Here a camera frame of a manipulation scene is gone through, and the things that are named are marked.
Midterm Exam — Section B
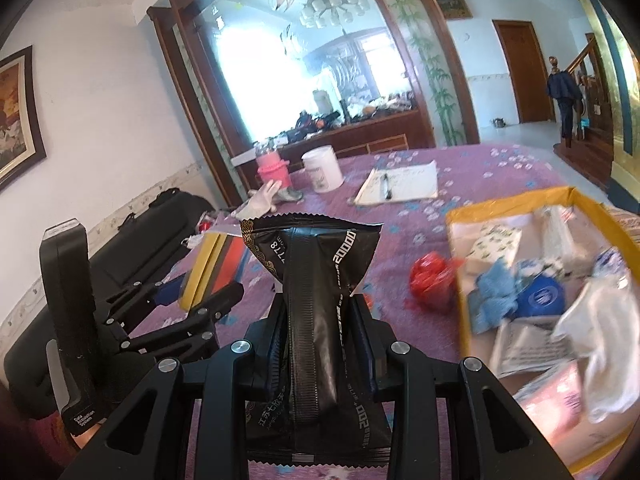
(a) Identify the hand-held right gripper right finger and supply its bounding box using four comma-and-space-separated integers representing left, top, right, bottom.
349, 296, 576, 480

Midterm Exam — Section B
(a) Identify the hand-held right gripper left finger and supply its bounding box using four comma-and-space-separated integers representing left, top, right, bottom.
60, 304, 288, 480

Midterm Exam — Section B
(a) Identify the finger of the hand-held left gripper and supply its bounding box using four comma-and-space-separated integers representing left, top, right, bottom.
118, 282, 247, 367
100, 280, 187, 332

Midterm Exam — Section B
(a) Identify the yellow and blue sponge pack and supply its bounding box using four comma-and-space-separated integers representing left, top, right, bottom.
180, 232, 252, 312

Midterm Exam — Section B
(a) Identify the black packet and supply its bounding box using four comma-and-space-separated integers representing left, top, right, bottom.
239, 212, 394, 464

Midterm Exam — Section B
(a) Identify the blue cloth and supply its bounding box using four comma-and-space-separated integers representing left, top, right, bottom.
470, 260, 524, 337

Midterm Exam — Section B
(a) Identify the blue floral tissue pack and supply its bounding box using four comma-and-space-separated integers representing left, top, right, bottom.
515, 257, 569, 319

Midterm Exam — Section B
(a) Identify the pink tissue pack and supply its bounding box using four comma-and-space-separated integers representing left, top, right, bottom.
515, 360, 589, 457

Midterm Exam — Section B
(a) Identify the yellow cardboard box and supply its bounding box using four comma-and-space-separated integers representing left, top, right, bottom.
445, 186, 640, 477

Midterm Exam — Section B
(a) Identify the white cotton swab pack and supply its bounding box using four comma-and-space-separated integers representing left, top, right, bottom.
537, 205, 584, 262

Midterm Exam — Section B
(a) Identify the person's left hand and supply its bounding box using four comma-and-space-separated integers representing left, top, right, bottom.
72, 421, 104, 451

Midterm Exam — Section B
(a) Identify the black sofa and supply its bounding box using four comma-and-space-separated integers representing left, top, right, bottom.
2, 187, 217, 402

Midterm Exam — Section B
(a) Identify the red and white packet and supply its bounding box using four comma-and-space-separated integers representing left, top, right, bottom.
187, 212, 224, 249

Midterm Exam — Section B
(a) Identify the red plastic bag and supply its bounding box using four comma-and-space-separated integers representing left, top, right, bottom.
409, 252, 467, 312

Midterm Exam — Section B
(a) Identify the white glove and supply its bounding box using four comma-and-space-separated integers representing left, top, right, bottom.
235, 180, 282, 221

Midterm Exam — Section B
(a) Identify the purple floral tablecloth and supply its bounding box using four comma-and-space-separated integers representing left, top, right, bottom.
130, 145, 640, 480

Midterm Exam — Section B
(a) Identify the pink bottle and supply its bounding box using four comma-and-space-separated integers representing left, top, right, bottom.
255, 142, 291, 196

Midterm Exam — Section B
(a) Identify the silver foil sachet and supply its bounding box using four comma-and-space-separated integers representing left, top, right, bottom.
492, 317, 577, 379

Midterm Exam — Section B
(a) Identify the white green-print tissue pack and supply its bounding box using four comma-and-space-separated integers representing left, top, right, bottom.
462, 222, 524, 274

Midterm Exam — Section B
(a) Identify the white plastic jar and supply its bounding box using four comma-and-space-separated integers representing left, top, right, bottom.
301, 145, 344, 195

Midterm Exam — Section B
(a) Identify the framed painting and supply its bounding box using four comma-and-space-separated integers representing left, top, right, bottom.
0, 45, 47, 194

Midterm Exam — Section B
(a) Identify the white notebook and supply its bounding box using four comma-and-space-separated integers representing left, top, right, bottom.
352, 160, 440, 207

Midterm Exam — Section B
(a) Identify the wooden glass partition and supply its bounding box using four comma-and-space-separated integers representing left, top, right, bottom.
147, 0, 481, 207

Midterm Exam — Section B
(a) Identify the wooden staircase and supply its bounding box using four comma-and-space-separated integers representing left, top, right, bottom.
550, 35, 617, 197

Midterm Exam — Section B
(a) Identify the chandelier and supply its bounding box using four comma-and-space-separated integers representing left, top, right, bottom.
299, 0, 372, 29

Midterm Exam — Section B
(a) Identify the wooden door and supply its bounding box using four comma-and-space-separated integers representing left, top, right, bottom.
492, 20, 556, 125

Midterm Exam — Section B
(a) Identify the dark blue jacket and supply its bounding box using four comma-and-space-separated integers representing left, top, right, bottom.
546, 71, 584, 139

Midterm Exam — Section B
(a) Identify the small framed picture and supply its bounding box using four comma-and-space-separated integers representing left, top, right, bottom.
432, 0, 474, 21

